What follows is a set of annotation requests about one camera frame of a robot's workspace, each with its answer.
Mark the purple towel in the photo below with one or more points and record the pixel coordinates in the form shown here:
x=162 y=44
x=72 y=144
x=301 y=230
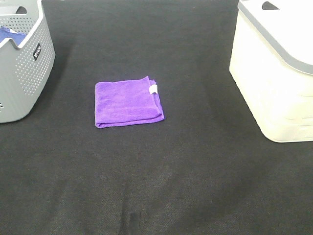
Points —
x=128 y=102

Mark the black table cloth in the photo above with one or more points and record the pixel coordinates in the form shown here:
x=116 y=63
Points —
x=205 y=170

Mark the cream white storage basket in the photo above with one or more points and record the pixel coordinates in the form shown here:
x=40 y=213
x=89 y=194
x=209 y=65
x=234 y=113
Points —
x=272 y=65

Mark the grey perforated laundry basket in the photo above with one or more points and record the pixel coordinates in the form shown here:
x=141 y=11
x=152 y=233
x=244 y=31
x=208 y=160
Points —
x=24 y=67

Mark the blue cloth in basket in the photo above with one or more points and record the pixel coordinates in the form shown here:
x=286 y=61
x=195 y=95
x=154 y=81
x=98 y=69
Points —
x=9 y=33

